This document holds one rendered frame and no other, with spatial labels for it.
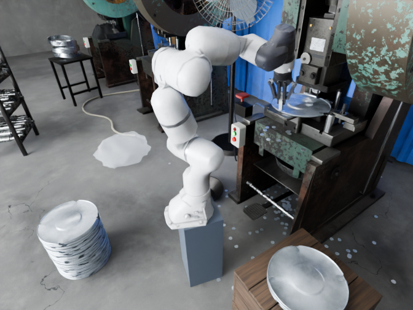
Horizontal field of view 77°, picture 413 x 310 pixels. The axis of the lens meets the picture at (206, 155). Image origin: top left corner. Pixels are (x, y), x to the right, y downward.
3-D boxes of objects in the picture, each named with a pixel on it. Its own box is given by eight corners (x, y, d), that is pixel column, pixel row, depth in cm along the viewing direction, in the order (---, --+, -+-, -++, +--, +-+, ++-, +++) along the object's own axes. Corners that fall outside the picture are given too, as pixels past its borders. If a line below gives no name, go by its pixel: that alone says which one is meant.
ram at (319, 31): (317, 88, 121) (333, 16, 105) (292, 80, 132) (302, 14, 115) (339, 80, 129) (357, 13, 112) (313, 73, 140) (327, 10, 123)
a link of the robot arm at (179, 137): (175, 132, 80) (139, 116, 91) (201, 173, 100) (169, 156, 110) (196, 107, 84) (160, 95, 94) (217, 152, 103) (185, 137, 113)
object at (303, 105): (259, 103, 137) (259, 101, 136) (296, 90, 149) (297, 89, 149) (304, 123, 116) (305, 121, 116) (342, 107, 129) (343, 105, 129)
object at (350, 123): (353, 131, 124) (360, 112, 118) (322, 119, 136) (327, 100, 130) (361, 128, 127) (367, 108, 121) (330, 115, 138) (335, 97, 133)
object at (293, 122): (283, 143, 128) (287, 118, 120) (263, 131, 137) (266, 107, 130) (316, 128, 139) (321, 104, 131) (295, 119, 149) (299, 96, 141)
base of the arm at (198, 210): (169, 235, 108) (165, 211, 100) (161, 204, 123) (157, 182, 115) (219, 221, 113) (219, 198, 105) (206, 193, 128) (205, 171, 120)
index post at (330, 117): (327, 133, 123) (332, 115, 118) (322, 130, 125) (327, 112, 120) (331, 131, 125) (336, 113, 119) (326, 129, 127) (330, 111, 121)
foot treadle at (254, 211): (252, 226, 154) (253, 219, 151) (241, 215, 161) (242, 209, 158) (316, 187, 180) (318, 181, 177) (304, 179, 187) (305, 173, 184)
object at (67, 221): (91, 240, 125) (90, 238, 124) (27, 248, 122) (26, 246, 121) (102, 198, 148) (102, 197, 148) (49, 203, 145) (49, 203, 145)
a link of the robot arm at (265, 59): (250, 69, 104) (268, 80, 98) (248, 39, 93) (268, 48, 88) (283, 47, 108) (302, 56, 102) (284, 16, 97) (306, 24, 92)
